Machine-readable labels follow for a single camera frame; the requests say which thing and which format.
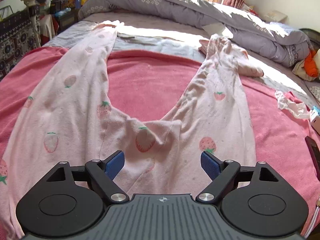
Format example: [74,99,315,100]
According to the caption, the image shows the pink strawberry pajama pants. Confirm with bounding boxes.
[1,23,259,239]

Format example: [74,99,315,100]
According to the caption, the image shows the orange and cream clothes pile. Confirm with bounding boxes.
[292,50,319,81]

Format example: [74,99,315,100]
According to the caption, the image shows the dark phone on bed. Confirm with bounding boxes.
[305,136,320,180]

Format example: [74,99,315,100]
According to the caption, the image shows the pink terry blanket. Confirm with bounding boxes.
[0,47,320,240]

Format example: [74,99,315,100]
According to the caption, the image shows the crumpled white plastic wrapper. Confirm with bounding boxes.
[274,90,309,120]

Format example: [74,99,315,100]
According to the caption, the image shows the white blue small box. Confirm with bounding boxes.
[309,106,320,134]

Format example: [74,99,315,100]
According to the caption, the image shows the grey purple floral duvet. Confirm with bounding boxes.
[79,0,312,67]

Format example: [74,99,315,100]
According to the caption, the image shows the patterned dark cloth left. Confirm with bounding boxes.
[0,5,41,79]

